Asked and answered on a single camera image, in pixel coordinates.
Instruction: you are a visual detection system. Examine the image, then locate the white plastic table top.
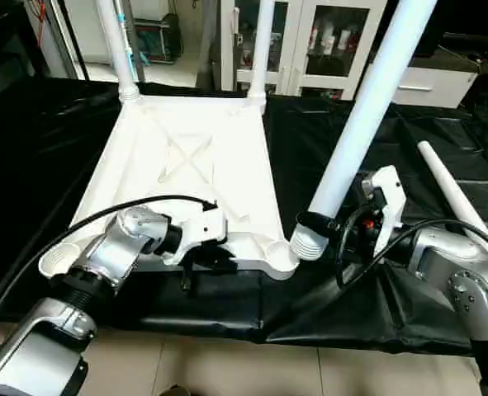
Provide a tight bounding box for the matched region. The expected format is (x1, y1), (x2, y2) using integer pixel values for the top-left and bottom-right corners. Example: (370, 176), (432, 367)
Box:
(39, 92), (301, 281)

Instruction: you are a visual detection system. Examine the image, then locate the white plastic table leg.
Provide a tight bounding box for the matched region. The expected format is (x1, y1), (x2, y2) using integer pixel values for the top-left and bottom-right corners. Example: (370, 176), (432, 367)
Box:
(244, 0), (277, 113)
(417, 140), (488, 265)
(289, 0), (438, 262)
(95, 0), (142, 102)

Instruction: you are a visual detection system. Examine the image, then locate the black work mat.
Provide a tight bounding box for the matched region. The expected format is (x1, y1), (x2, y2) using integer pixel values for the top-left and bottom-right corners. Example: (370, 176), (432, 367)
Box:
(0, 74), (488, 356)

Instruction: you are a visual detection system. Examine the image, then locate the white drawer unit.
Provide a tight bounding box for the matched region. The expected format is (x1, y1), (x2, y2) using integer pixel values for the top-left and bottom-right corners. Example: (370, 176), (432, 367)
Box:
(391, 66), (479, 110)

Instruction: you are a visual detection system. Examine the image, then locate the white glass door cabinet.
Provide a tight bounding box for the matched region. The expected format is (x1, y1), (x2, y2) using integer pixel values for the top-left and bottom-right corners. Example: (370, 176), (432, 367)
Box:
(220, 0), (387, 100)

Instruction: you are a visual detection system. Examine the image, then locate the light blue stand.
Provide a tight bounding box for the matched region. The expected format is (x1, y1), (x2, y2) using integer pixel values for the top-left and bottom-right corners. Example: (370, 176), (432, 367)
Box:
(116, 0), (155, 68)

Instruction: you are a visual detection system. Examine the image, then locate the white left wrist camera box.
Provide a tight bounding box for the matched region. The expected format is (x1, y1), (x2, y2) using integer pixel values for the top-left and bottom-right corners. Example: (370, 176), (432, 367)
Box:
(163, 206), (228, 266)

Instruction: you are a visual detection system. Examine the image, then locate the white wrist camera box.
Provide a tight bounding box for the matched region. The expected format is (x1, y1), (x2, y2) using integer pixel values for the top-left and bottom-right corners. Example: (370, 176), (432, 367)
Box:
(363, 165), (408, 257)
(163, 206), (228, 266)

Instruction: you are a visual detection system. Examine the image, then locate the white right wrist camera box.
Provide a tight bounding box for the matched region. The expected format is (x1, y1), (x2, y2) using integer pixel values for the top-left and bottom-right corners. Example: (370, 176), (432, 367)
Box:
(363, 165), (408, 257)

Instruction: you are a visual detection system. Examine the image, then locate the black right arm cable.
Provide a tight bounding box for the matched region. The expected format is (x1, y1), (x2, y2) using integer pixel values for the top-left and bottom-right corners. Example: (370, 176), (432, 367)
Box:
(334, 216), (488, 290)

